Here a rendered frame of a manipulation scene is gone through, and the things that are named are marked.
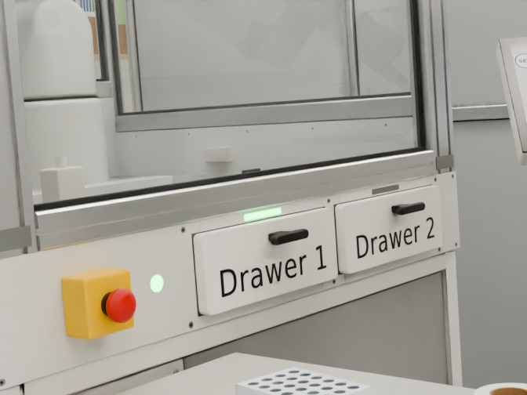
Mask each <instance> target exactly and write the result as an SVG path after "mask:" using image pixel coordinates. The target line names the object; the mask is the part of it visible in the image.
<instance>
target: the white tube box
mask: <svg viewBox="0 0 527 395"><path fill-rule="evenodd" d="M235 388H236V395H373V392H372V387H371V386H367V385H363V384H360V383H357V382H352V381H348V380H345V379H339V378H336V377H332V376H330V375H324V374H321V373H317V372H314V371H308V370H305V369H302V368H297V367H292V368H288V369H285V370H282V371H277V372H274V373H271V374H268V375H263V376H260V377H258V378H254V379H250V380H247V381H244V382H239V383H236V384H235Z"/></svg>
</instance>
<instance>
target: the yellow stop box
mask: <svg viewBox="0 0 527 395"><path fill-rule="evenodd" d="M61 283H62V292H63V301H64V316H65V325H66V333H67V336H70V337H75V338H80V339H88V340H90V339H95V338H99V337H101V336H105V335H110V334H112V333H115V332H120V331H123V330H126V329H129V328H132V327H133V326H134V316H133V317H132V318H131V319H130V320H129V321H127V322H125V323H117V322H114V321H112V320H111V319H110V318H109V316H108V315H107V311H106V302H107V298H108V296H109V295H110V294H111V293H112V292H113V291H114V290H115V289H117V288H127V289H129V290H130V291H132V289H131V280H130V272H129V270H127V269H119V268H110V267H105V268H101V269H98V270H91V271H87V272H84V273H80V274H73V275H70V276H66V277H63V278H62V281H61Z"/></svg>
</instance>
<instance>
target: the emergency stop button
mask: <svg viewBox="0 0 527 395"><path fill-rule="evenodd" d="M135 310H136V298H135V296H134V294H133V293H132V292H131V291H130V290H129V289H127V288H117V289H115V290H114V291H113V292H112V293H111V294H110V295H109V296H108V298H107V302H106V311H107V315H108V316H109V318H110V319H111V320H112V321H114V322H117V323H125V322H127V321H129V320H130V319H131V318H132V317H133V315H134V313H135Z"/></svg>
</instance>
